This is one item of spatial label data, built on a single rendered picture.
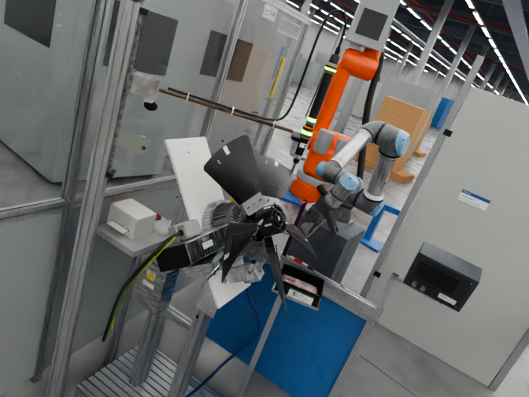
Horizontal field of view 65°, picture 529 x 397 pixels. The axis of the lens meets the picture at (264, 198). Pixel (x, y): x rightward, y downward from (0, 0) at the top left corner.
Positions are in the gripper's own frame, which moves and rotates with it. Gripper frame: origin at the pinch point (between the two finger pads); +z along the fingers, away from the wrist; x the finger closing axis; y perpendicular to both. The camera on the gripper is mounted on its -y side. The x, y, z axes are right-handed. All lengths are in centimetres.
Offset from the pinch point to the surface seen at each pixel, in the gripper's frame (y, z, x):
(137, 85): 73, -25, 59
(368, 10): 159, -104, -355
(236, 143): 38, -26, 39
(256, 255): 9.8, 15.7, 16.9
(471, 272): -60, -35, -13
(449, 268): -52, -31, -10
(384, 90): 214, 3, -1055
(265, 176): 29.6, -13.5, 12.6
